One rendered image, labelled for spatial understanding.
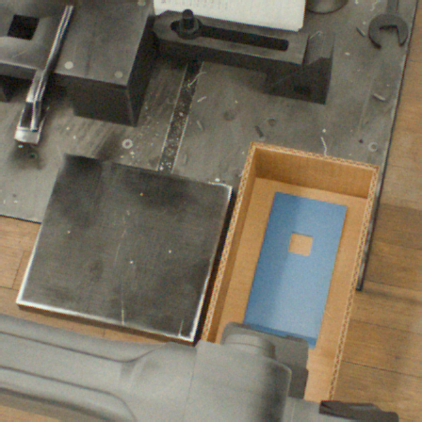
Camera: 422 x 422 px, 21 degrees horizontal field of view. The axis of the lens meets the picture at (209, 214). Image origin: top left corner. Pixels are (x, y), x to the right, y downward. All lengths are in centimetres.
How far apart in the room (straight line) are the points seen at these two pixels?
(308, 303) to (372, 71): 26
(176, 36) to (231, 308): 27
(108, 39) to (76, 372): 50
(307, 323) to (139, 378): 39
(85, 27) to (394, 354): 42
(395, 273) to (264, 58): 24
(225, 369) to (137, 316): 37
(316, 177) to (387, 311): 14
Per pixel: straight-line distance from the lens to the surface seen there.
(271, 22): 113
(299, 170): 106
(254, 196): 109
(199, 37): 109
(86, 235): 107
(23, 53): 109
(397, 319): 105
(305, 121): 113
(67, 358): 66
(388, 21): 119
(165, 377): 66
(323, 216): 107
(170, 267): 104
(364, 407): 83
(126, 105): 109
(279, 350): 83
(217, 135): 112
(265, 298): 104
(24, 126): 105
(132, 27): 109
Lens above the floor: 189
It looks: 66 degrees down
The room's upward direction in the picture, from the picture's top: 7 degrees counter-clockwise
